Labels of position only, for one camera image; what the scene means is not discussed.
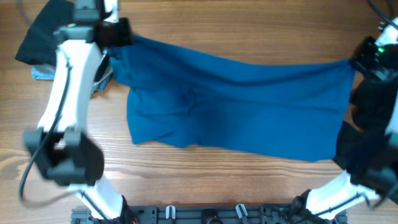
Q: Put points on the black garment at right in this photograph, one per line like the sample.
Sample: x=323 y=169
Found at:
x=373 y=106

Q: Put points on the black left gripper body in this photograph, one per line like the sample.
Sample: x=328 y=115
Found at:
x=120 y=32

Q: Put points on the light blue folded garment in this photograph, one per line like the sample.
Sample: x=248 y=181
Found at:
x=43 y=72

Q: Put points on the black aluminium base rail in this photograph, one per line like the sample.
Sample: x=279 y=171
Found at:
x=211 y=214

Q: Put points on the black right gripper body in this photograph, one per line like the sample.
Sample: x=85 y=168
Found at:
x=381 y=63

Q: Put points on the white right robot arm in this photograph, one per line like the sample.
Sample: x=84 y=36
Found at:
x=369 y=159

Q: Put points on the blue t-shirt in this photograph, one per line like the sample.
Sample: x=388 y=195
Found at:
x=183 y=97

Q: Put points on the grey folded garment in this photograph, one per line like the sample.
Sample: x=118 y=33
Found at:
x=103 y=75

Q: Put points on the black folded garment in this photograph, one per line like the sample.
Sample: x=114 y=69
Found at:
x=39 y=45

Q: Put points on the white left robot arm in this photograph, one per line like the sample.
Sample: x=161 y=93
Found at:
x=60 y=147

